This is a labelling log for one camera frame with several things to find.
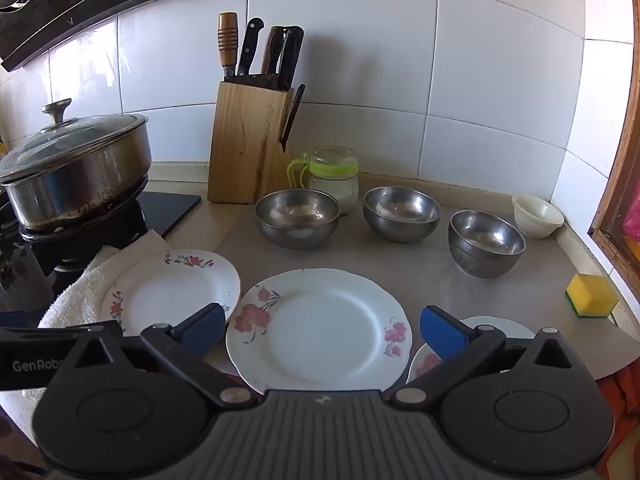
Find small floral white plate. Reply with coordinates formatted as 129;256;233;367
406;316;536;386

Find wooden window frame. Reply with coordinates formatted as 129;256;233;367
587;90;640;321

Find slim black handle knife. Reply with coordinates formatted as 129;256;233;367
235;17;265;78

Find green lid glass jar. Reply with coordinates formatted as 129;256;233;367
287;146;360;216

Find yellow green sponge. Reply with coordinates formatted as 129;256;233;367
565;272;620;320

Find wooden handle knife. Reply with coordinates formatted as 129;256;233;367
217;11;240;81

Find steel cooking pot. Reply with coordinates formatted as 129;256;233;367
0;120;152;231

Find deep steel bowl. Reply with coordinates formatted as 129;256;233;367
448;209;527;279

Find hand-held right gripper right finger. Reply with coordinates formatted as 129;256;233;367
389;305;577;408

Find thick black handle knife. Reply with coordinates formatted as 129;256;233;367
272;25;305;92

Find wide shallow steel bowl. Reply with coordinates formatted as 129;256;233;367
255;189;341;251

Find wooden knife block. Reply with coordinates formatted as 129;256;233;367
207;74;295;206

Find black gas stove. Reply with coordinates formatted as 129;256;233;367
0;191;202;328

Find round steel bowl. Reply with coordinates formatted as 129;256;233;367
363;186;442;244

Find large floral white plate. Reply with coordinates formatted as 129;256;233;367
226;268;414;395

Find black kitchen scissors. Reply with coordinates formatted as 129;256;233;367
279;84;306;153

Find white towel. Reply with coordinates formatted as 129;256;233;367
37;229;171;331

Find medium floral white plate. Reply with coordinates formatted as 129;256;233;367
100;249;241;337

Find black range hood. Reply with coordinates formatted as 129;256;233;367
0;0;258;72

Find glass pot lid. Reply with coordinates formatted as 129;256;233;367
0;98;149;183

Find red patterned cloth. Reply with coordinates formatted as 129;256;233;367
597;360;640;480

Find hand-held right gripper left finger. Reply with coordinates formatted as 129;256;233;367
62;303;258;408

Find brown handle knife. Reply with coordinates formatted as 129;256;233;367
260;26;281;76

